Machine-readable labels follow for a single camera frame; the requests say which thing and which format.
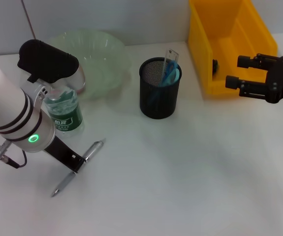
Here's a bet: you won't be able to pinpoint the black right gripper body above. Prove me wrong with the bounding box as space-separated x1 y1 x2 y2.
266 56 283 104

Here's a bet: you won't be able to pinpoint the clear plastic ruler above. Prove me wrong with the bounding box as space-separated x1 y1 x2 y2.
162 48 180 87

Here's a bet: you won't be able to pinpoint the silver ballpoint pen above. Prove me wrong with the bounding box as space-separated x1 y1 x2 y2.
51 138 107 198

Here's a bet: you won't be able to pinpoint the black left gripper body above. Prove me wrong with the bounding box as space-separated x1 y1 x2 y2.
44 137 80 170

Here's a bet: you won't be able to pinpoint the translucent green plastic bowl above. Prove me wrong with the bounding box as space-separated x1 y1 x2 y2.
49 28 132 100

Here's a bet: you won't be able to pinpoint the black mesh pen holder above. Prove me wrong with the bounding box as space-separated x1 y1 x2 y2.
138 58 183 120

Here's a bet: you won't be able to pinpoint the blue plastic scissors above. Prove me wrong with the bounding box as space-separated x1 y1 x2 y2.
149 60 181 105

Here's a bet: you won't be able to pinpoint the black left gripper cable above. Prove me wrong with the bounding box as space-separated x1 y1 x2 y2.
4 149 28 170

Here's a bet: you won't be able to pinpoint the yellow plastic storage bin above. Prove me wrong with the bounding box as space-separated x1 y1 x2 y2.
188 0 279 95

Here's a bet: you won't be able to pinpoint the clear green-label water bottle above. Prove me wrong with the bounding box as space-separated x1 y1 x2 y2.
44 88 85 138

